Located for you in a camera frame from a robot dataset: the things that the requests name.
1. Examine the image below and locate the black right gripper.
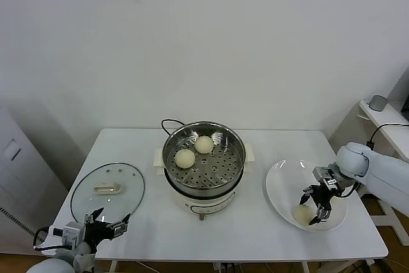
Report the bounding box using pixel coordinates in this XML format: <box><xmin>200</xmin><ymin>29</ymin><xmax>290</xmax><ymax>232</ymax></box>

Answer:
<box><xmin>298</xmin><ymin>183</ymin><xmax>336</xmax><ymax>226</ymax></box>

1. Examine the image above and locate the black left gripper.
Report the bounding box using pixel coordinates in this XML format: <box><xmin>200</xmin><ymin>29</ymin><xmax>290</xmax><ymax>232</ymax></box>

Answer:
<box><xmin>83</xmin><ymin>207</ymin><xmax>132</xmax><ymax>248</ymax></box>

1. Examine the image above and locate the glass lid with cream handle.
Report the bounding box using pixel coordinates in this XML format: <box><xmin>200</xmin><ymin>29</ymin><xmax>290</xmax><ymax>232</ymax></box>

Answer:
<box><xmin>70</xmin><ymin>162</ymin><xmax>146</xmax><ymax>226</ymax></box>

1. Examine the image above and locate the stainless steel steamer basket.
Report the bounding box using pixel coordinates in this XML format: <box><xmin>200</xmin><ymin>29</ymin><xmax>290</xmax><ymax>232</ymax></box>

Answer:
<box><xmin>153</xmin><ymin>121</ymin><xmax>256</xmax><ymax>198</ymax></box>

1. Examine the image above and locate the white round plate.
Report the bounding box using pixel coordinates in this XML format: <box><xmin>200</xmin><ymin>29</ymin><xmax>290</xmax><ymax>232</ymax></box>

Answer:
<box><xmin>265</xmin><ymin>159</ymin><xmax>348</xmax><ymax>233</ymax></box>

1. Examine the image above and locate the black white striped strip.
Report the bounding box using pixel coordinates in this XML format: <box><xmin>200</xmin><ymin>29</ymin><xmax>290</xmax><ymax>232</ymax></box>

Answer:
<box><xmin>0</xmin><ymin>206</ymin><xmax>35</xmax><ymax>237</ymax></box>

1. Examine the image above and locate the white cabinet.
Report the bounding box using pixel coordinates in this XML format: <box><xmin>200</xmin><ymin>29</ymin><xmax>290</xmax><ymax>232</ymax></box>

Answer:
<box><xmin>0</xmin><ymin>103</ymin><xmax>70</xmax><ymax>256</ymax></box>

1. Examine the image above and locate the cream electric cooker base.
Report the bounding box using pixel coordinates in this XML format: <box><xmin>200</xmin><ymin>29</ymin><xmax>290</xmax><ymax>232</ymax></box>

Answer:
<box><xmin>155</xmin><ymin>160</ymin><xmax>253</xmax><ymax>222</ymax></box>

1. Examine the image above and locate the white side desk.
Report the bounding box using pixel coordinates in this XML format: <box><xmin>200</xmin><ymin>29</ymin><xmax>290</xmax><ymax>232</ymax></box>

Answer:
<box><xmin>328</xmin><ymin>98</ymin><xmax>409</xmax><ymax>245</ymax></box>

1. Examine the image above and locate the grey cylinder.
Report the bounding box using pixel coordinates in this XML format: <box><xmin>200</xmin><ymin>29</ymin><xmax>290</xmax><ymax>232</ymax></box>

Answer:
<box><xmin>369</xmin><ymin>95</ymin><xmax>388</xmax><ymax>113</ymax></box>

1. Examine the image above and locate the grey monitor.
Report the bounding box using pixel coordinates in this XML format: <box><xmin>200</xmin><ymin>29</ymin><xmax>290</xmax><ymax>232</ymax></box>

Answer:
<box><xmin>388</xmin><ymin>66</ymin><xmax>409</xmax><ymax>114</ymax></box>

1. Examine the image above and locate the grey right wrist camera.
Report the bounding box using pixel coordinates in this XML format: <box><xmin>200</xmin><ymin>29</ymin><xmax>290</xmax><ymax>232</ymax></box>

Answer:
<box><xmin>312</xmin><ymin>166</ymin><xmax>339</xmax><ymax>191</ymax></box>

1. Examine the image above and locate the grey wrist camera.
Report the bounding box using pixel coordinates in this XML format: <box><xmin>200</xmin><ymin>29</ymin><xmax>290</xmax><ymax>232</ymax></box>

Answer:
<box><xmin>312</xmin><ymin>166</ymin><xmax>339</xmax><ymax>191</ymax></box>
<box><xmin>52</xmin><ymin>221</ymin><xmax>86</xmax><ymax>247</ymax></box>

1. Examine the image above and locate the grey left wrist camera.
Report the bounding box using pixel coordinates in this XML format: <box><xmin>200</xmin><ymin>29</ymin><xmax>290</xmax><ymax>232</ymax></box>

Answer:
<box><xmin>52</xmin><ymin>221</ymin><xmax>86</xmax><ymax>247</ymax></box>

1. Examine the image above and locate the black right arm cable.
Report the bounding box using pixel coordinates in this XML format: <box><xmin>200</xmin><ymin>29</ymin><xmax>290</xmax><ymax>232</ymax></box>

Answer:
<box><xmin>338</xmin><ymin>180</ymin><xmax>360</xmax><ymax>199</ymax></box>

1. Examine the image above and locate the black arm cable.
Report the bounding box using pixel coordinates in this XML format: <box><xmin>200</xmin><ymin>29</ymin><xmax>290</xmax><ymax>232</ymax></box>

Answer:
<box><xmin>31</xmin><ymin>226</ymin><xmax>65</xmax><ymax>252</ymax></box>
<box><xmin>338</xmin><ymin>180</ymin><xmax>360</xmax><ymax>199</ymax></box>

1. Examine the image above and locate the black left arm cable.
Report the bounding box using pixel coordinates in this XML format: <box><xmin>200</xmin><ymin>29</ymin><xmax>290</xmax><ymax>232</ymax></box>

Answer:
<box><xmin>31</xmin><ymin>226</ymin><xmax>65</xmax><ymax>252</ymax></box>

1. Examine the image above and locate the black cable with adapter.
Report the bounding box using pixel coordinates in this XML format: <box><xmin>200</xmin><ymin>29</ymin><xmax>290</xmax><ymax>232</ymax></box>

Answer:
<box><xmin>366</xmin><ymin>122</ymin><xmax>409</xmax><ymax>150</ymax></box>

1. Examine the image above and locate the black cooker power cord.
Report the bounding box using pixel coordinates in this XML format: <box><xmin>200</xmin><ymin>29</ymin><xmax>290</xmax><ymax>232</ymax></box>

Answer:
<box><xmin>160</xmin><ymin>118</ymin><xmax>186</xmax><ymax>138</ymax></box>

